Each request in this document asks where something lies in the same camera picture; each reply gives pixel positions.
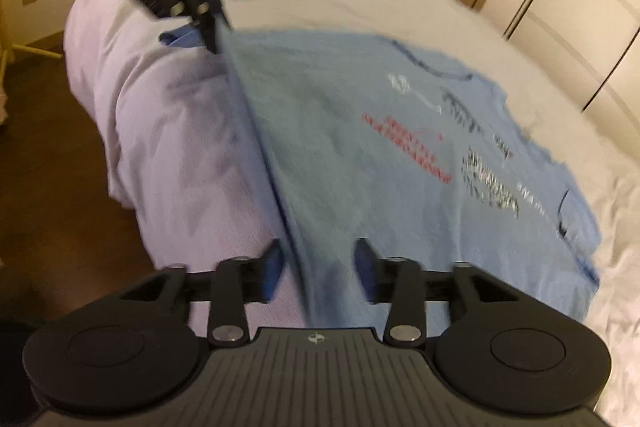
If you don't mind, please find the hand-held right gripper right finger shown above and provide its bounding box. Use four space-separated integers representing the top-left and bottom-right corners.
352 238 526 348

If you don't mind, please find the light blue printed t-shirt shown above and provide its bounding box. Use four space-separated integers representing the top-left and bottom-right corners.
159 27 601 333

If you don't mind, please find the white bed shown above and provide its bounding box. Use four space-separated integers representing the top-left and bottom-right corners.
64 0 640 418

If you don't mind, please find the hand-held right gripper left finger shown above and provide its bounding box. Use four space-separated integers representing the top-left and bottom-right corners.
117 239 286 348

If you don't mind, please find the yellow wooden coat rack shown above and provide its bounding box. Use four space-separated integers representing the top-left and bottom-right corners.
0 19 63 75

